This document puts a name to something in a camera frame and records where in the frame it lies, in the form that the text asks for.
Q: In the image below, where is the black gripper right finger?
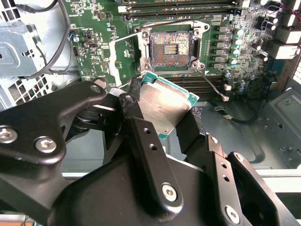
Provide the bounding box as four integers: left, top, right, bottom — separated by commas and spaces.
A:
175, 110, 286, 226

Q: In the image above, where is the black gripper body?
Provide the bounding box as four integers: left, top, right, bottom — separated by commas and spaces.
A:
48, 154, 227, 226

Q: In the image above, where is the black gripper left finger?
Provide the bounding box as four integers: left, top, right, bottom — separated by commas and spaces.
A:
0, 79, 184, 215

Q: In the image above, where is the silver green CPU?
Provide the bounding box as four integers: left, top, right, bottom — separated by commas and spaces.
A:
138, 70, 200, 141

